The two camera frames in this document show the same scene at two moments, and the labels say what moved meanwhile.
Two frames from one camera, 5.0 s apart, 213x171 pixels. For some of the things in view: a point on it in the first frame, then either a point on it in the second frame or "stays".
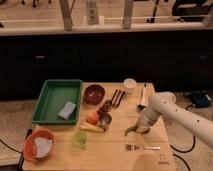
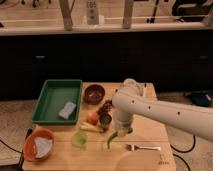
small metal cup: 106,120 stays
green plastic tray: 54,96 stays
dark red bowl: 94,94 stays
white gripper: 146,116 to 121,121
